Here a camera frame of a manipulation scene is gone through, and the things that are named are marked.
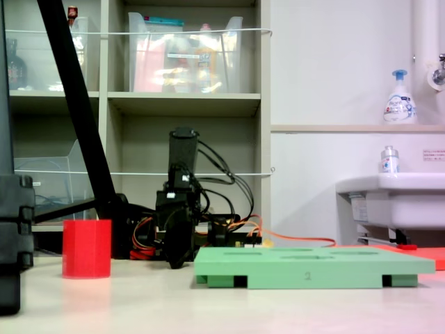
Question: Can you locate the red octagonal pillar block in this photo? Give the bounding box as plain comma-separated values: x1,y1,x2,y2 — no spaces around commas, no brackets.
62,218,112,280

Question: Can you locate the green shape hole board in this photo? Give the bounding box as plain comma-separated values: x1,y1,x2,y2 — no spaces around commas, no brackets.
193,247,436,289

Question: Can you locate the red base clamp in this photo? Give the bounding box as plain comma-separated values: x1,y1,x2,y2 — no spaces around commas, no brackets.
130,245,156,260

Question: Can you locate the beige shelf unit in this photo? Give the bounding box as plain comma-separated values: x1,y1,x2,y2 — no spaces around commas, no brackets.
0,0,272,258

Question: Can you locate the large clear plastic bin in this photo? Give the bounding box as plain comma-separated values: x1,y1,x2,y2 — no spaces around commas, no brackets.
127,12,244,94

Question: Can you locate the black tripod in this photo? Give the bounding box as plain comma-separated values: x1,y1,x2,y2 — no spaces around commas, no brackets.
33,0,140,260

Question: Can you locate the yellow bottle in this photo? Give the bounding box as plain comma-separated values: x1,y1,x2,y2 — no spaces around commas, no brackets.
194,23,218,93

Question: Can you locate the dark glass bottle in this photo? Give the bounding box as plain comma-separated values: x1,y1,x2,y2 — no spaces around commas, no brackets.
6,38,28,90

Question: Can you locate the small clear sanitizer bottle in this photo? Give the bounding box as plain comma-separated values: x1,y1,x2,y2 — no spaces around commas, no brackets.
380,145,401,174

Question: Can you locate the white sink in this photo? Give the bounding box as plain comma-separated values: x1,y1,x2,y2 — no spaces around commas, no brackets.
335,172,445,244

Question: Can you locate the white foam soap pump bottle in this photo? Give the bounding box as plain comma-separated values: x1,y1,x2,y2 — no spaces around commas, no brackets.
383,69,418,125

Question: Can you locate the metal faucet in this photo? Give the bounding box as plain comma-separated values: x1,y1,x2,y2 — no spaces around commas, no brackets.
426,54,445,92

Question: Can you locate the black arm motor cable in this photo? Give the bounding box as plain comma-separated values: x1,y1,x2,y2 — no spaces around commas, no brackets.
197,138,236,185

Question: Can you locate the long black cable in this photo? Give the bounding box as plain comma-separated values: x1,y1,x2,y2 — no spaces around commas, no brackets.
196,175,254,217

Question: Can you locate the circuit board with wires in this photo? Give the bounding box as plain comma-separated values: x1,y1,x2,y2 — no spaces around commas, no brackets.
234,236,273,250

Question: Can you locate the long orange wire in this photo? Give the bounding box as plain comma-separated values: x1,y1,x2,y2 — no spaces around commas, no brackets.
227,214,337,245

